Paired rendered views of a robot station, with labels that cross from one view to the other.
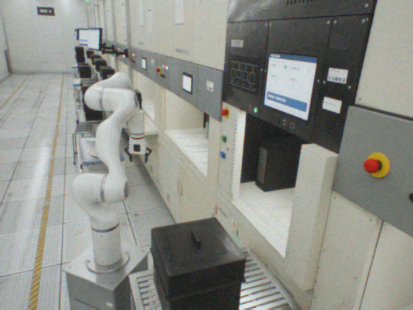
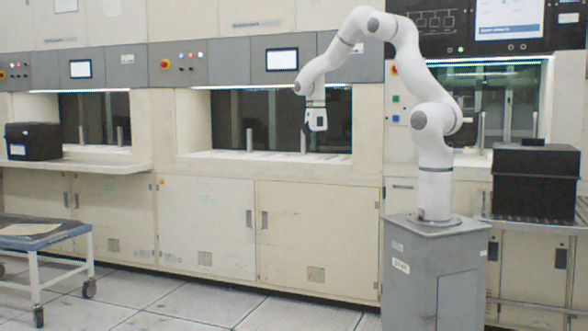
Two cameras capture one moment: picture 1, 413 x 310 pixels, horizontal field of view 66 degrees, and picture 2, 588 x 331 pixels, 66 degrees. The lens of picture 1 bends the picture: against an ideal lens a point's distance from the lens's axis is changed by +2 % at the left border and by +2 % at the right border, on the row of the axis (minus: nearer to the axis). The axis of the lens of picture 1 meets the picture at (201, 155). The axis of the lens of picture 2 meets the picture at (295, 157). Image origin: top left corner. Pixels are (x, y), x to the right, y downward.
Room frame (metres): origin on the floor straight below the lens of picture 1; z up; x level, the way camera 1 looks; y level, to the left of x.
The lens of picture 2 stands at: (0.40, 1.91, 1.19)
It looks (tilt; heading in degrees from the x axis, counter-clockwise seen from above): 7 degrees down; 315
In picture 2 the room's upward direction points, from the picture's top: straight up
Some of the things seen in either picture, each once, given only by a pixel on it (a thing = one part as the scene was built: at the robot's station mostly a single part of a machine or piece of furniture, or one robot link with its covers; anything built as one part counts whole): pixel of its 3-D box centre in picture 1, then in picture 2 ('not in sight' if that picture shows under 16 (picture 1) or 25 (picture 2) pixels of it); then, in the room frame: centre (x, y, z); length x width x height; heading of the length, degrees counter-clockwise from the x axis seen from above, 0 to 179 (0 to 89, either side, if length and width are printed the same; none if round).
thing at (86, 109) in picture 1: (93, 110); not in sight; (4.79, 1.71, 0.59); 0.30 x 0.28 x 0.26; 22
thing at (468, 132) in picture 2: not in sight; (459, 121); (1.66, -0.81, 1.06); 0.24 x 0.20 x 0.32; 22
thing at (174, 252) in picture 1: (195, 249); (532, 154); (0.98, 0.01, 0.98); 0.29 x 0.29 x 0.13; 21
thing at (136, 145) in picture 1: (138, 144); (315, 118); (1.78, 0.38, 1.12); 0.10 x 0.07 x 0.11; 87
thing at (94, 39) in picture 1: (108, 43); not in sight; (4.35, 1.27, 1.59); 0.50 x 0.41 x 0.36; 112
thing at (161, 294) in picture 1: (194, 277); (530, 188); (0.98, 0.01, 0.85); 0.28 x 0.28 x 0.17; 21
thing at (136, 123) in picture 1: (136, 120); (314, 85); (1.78, 0.39, 1.26); 0.09 x 0.08 x 0.13; 87
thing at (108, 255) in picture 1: (106, 242); (435, 195); (1.18, 0.41, 0.85); 0.19 x 0.19 x 0.18
